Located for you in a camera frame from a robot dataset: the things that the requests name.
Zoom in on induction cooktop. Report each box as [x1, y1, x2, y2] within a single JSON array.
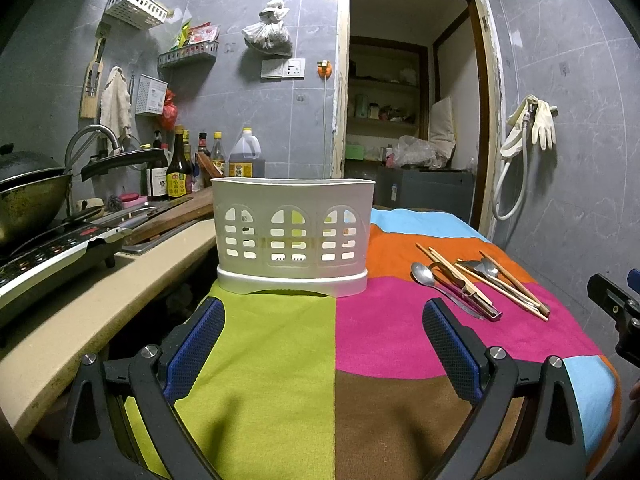
[[1, 202, 160, 325]]

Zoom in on dark grey cabinet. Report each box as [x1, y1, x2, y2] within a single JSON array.
[[374, 167, 474, 221]]

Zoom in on large oil jug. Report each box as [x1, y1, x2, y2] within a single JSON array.
[[228, 127, 265, 178]]

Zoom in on dark soy sauce bottle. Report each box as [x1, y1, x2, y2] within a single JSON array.
[[166, 125, 188, 198]]

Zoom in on multicolour patchwork cloth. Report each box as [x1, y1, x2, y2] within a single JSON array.
[[124, 206, 623, 480]]

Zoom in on clear plastic bag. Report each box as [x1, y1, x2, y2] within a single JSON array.
[[393, 136, 448, 169]]

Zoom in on chrome faucet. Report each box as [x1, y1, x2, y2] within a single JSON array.
[[63, 122, 125, 198]]

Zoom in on red plastic bag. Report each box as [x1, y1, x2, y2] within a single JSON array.
[[157, 89, 178, 131]]

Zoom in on white wall box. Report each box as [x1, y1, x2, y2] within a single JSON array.
[[134, 74, 168, 116]]

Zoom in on black wok pan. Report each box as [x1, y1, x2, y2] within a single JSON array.
[[0, 142, 167, 241]]

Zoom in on wall socket panel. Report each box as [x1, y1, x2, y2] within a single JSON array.
[[260, 58, 306, 80]]

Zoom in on white shower hose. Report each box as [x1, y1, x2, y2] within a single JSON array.
[[491, 123, 531, 222]]

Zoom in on hanging plastic bag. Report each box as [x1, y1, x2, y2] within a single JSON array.
[[242, 0, 293, 58]]

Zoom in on orange wall hook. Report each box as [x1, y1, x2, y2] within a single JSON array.
[[317, 60, 332, 80]]

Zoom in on wooden chopstick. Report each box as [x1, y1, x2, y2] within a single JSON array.
[[454, 262, 549, 322], [480, 252, 550, 316], [426, 247, 496, 311], [416, 243, 494, 307]]

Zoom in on wooden cutting board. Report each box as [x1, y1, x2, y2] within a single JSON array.
[[125, 188, 214, 245]]

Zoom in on white rubber gloves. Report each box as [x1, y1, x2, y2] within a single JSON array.
[[500, 94, 558, 159]]

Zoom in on wooden knife holder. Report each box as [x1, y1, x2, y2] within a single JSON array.
[[79, 21, 111, 119]]

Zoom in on white wall basket shelf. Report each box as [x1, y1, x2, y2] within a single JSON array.
[[104, 0, 174, 30]]

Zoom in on grey wall rack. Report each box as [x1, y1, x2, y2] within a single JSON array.
[[157, 40, 218, 70]]

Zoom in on steel spoon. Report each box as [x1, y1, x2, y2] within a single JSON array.
[[410, 261, 485, 321], [458, 257, 499, 278]]

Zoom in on hanging beige towel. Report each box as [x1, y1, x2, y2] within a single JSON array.
[[100, 66, 132, 140]]

